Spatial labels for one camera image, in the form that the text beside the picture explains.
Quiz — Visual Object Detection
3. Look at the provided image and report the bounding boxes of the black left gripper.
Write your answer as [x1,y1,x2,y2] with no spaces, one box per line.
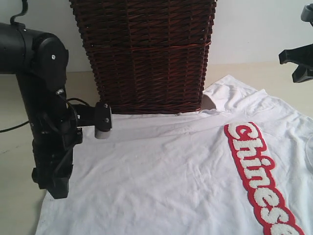
[32,106,82,199]

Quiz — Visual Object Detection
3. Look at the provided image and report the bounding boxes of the white t-shirt red lettering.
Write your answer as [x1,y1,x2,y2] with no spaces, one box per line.
[36,76,313,235]

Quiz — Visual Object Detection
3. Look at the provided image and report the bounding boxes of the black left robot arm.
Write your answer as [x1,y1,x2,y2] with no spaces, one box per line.
[0,23,82,199]

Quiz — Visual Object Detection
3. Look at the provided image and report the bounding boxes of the dark brown wicker basket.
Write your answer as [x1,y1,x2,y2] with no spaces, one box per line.
[70,0,217,114]

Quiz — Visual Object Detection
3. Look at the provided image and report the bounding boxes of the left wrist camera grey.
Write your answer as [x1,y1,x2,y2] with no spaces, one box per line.
[67,101,114,140]

